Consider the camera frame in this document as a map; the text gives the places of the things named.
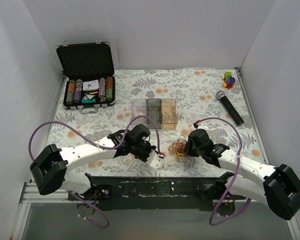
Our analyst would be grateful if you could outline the yellow red wire bundle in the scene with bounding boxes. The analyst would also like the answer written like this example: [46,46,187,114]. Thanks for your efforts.
[122,134,191,167]

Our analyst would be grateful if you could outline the pink wire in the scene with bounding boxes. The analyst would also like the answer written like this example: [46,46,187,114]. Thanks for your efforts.
[132,103,146,116]

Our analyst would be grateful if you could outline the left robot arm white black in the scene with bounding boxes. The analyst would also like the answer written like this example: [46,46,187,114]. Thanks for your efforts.
[30,124,164,200]

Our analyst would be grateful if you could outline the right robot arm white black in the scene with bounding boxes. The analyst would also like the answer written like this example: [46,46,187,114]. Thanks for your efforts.
[185,128,300,220]

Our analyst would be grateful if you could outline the clear plastic box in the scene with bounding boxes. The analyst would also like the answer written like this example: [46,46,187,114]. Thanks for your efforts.
[131,98,147,126]

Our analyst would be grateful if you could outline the amber plastic box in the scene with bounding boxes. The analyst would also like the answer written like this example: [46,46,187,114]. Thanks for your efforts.
[161,98,178,130]

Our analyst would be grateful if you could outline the smoky grey plastic box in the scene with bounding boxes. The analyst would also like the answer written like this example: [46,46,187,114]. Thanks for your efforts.
[146,98,162,129]

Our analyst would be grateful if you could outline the floral patterned table mat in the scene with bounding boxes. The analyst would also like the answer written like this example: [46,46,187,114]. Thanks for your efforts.
[44,69,268,177]

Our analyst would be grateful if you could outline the black handheld microphone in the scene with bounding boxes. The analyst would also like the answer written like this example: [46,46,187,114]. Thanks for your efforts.
[216,90,245,126]

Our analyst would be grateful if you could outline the colourful toy block train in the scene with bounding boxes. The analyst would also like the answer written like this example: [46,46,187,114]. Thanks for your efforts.
[221,71,236,89]

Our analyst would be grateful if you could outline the white playing card deck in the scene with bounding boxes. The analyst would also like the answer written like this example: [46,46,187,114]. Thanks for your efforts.
[82,79,99,92]

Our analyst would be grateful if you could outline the black poker chip case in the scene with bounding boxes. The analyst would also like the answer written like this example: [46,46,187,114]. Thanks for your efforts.
[56,40,116,114]

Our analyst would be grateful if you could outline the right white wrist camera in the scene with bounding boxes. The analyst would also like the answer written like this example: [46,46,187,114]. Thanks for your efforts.
[193,119,209,131]

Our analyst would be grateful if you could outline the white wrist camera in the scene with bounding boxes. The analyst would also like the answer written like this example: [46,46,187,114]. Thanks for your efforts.
[193,119,209,131]
[145,150,165,170]

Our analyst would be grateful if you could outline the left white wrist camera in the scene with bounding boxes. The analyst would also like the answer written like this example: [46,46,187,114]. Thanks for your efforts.
[145,150,165,170]

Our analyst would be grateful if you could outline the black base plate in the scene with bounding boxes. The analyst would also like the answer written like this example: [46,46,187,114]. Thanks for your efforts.
[67,176,248,212]

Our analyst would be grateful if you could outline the aluminium frame rail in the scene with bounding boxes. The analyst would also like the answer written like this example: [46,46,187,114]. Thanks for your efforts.
[11,183,300,240]

